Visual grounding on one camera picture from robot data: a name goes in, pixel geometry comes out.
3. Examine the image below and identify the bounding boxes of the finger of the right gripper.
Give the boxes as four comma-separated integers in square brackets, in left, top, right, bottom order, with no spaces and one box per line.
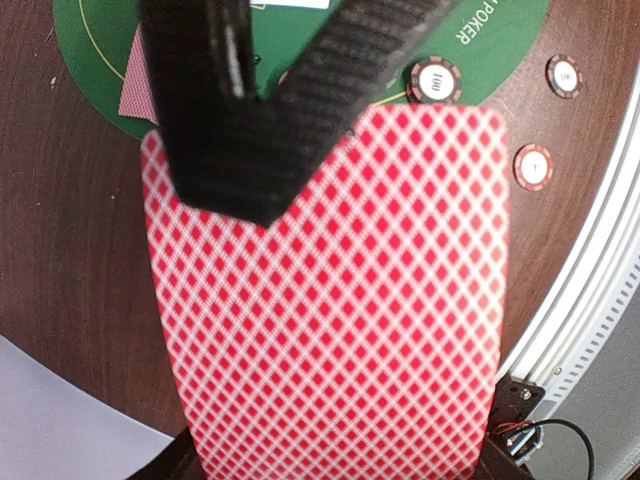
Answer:
[138,1,455,227]

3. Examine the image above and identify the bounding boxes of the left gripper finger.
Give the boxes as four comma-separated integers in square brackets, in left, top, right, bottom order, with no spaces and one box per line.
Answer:
[129,432,205,480]

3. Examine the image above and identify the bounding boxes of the dealt red card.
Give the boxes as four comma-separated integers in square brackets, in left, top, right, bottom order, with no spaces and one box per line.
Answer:
[118,27,158,125]

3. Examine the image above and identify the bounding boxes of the dark chips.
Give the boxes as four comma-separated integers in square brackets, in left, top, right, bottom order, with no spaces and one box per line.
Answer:
[406,56,462,104]

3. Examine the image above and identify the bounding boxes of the red backed card deck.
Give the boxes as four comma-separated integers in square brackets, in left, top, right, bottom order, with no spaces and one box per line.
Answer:
[141,105,510,479]

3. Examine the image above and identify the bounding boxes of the orange poker chip stack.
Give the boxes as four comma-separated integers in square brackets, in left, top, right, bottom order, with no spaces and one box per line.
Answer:
[513,144,554,192]

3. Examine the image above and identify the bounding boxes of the dark red poker chip stack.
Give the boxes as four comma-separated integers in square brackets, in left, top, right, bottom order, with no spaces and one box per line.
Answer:
[545,54,584,99]

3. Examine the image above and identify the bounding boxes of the round green poker mat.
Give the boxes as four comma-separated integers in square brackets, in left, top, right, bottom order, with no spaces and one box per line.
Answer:
[53,1,549,139]

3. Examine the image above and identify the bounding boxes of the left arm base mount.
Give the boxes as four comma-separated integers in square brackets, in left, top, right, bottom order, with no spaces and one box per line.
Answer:
[479,372,599,480]

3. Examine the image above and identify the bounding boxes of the front aluminium rail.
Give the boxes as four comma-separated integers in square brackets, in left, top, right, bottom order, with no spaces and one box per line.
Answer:
[499,86,639,406]

